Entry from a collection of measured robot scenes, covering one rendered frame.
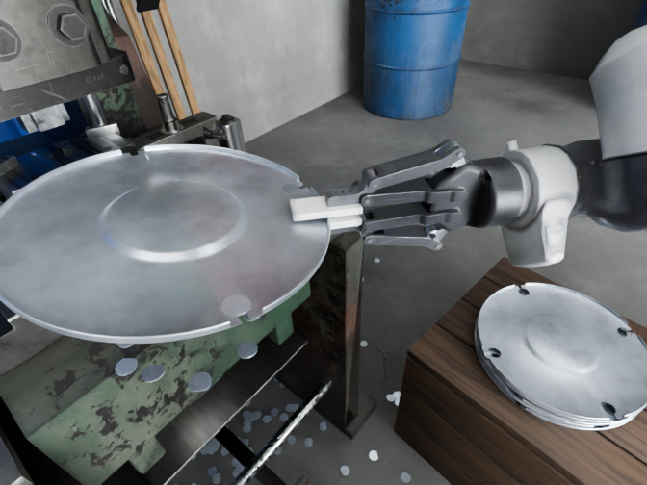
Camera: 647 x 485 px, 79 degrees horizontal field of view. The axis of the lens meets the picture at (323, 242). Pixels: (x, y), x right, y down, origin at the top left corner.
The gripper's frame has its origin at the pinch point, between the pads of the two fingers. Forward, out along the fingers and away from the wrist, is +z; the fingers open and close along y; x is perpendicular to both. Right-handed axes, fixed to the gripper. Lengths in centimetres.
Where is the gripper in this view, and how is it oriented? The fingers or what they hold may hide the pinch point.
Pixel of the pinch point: (324, 213)
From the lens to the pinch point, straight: 40.2
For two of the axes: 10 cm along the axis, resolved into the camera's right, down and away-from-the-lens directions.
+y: 0.0, -7.8, -6.3
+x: 2.1, 6.1, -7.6
